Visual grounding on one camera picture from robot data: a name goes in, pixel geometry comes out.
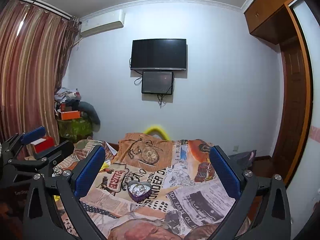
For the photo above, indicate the orange shoe box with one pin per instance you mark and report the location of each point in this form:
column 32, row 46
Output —
column 69, row 115

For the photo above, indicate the red box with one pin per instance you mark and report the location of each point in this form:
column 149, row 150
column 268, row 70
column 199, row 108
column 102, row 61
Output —
column 42, row 144

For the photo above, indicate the brown wooden door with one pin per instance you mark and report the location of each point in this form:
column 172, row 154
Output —
column 297, row 100

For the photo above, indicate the green patterned box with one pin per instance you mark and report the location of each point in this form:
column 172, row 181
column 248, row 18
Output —
column 75, row 129

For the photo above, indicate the purple heart-shaped tin box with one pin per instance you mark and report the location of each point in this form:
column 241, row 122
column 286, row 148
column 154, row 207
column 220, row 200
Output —
column 139, row 191

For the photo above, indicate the white air conditioner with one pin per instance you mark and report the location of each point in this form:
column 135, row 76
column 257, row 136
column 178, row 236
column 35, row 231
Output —
column 102, row 23

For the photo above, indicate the newspaper print bedspread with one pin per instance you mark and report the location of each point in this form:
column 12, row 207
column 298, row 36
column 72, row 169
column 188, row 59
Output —
column 188, row 200

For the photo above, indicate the black wall-mounted television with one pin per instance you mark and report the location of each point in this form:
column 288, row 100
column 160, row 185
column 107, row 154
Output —
column 159, row 54

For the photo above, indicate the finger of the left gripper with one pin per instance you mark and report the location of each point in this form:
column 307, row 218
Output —
column 42, row 154
column 27, row 136

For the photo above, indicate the dark pillow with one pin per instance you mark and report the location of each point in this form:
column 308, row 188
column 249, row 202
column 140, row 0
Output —
column 244, row 159

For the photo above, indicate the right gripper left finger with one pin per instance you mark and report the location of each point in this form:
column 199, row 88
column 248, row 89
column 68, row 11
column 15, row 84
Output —
column 38, row 222

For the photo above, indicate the small wall-mounted monitor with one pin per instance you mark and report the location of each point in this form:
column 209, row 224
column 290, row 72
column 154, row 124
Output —
column 157, row 82

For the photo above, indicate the wooden overhead cabinet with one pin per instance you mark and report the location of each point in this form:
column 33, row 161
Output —
column 270, row 20

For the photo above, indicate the striped red curtain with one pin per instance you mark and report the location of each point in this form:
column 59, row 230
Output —
column 35, row 50

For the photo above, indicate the yellow cloth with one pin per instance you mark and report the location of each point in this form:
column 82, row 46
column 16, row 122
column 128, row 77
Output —
column 155, row 129

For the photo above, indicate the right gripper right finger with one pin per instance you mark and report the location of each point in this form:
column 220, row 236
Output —
column 272, row 219

